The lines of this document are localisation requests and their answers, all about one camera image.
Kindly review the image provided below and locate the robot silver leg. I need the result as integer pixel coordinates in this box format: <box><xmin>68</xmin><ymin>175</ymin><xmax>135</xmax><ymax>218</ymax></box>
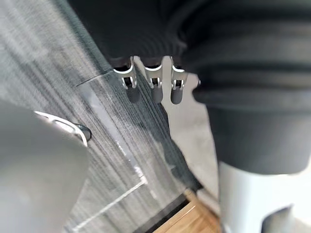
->
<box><xmin>0</xmin><ymin>99</ymin><xmax>92</xmax><ymax>233</ymax></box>

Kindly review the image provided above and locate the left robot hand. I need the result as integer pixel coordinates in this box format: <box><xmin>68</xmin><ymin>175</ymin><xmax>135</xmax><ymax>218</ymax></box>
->
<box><xmin>68</xmin><ymin>0</ymin><xmax>311</xmax><ymax>233</ymax></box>

